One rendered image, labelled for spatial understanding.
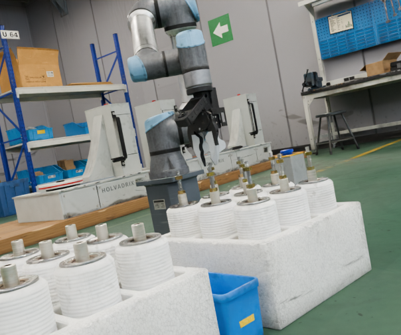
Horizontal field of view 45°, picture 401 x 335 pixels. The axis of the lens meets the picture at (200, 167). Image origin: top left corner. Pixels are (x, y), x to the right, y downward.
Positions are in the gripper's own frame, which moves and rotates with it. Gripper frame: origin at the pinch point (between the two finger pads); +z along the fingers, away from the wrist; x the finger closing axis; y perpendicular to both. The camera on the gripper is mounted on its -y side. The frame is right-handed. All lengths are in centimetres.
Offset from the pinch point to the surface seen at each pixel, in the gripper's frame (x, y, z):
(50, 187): 200, 79, 5
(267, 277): -28.0, -22.5, 23.7
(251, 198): -22.5, -15.1, 8.7
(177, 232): 0.9, -15.8, 15.5
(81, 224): 175, 80, 32
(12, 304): -20, -71, 11
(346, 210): -32.7, 8.8, 17.4
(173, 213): 1.0, -15.8, 10.7
